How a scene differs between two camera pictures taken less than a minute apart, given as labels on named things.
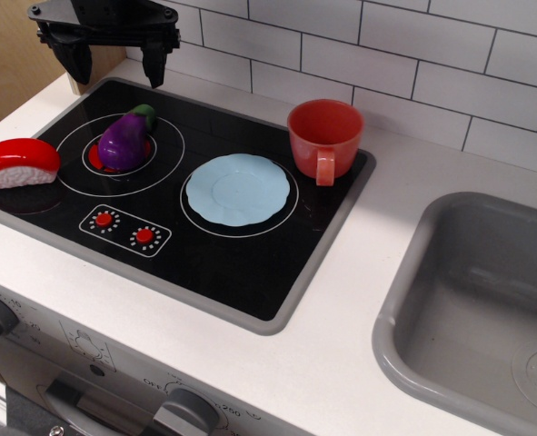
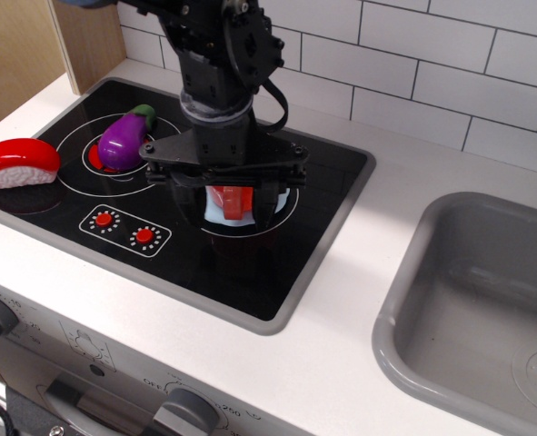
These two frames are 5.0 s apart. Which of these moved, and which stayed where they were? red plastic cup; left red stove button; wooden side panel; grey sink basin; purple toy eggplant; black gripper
Moved: black gripper; red plastic cup
Stayed: wooden side panel; purple toy eggplant; left red stove button; grey sink basin
